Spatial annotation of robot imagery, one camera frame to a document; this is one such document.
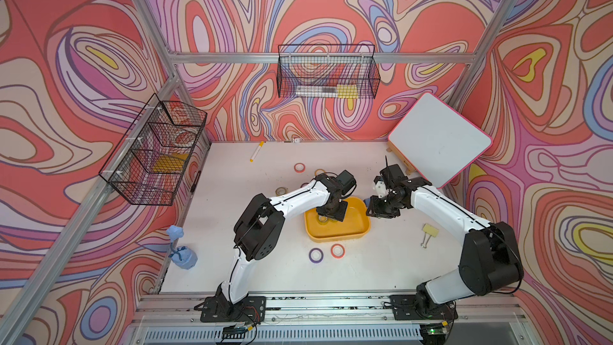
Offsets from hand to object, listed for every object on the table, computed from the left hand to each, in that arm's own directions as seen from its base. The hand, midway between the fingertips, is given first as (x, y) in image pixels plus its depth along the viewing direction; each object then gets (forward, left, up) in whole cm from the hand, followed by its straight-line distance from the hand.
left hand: (340, 216), depth 89 cm
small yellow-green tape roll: (0, +6, -3) cm, 7 cm away
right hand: (-2, -12, +3) cm, 12 cm away
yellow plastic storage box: (-3, +7, -5) cm, 9 cm away
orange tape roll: (+25, +9, -4) cm, 26 cm away
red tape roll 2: (-11, +1, -5) cm, 12 cm away
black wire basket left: (+4, +61, +27) cm, 67 cm away
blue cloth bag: (-16, +53, +3) cm, 55 cm away
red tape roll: (+28, +16, -5) cm, 33 cm away
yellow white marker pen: (+37, +37, -3) cm, 53 cm away
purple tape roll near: (-13, +9, -5) cm, 17 cm away
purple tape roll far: (-6, +13, +29) cm, 33 cm away
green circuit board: (-35, +35, -7) cm, 50 cm away
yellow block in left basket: (+4, +54, +26) cm, 60 cm away
